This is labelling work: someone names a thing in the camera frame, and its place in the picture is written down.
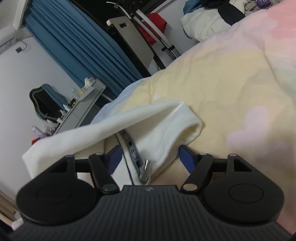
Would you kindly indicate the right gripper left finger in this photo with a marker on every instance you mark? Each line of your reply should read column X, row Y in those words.
column 101, row 167

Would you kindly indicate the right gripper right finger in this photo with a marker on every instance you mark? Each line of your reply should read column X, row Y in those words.
column 199, row 168

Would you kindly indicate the white zip sweatshirt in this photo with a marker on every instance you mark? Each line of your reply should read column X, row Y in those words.
column 149, row 135

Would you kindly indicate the grey white clothes pile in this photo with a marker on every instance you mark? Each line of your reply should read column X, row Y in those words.
column 248, row 7

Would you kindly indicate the white dressing table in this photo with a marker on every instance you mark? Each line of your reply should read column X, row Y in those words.
column 84, row 110

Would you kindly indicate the black framed mirror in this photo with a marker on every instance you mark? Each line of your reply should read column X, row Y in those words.
column 47, row 102

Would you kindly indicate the pastel rainbow duvet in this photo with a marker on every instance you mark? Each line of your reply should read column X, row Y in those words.
column 241, row 84

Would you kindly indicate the left blue curtain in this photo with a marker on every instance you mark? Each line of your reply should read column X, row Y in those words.
column 79, row 45

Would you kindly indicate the white puffy jacket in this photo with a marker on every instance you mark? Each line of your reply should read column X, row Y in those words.
column 202, row 23

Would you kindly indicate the red cloth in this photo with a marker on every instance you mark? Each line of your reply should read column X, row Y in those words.
column 155, row 31

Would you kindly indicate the white air conditioner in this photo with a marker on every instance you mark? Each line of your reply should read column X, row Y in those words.
column 7, row 38

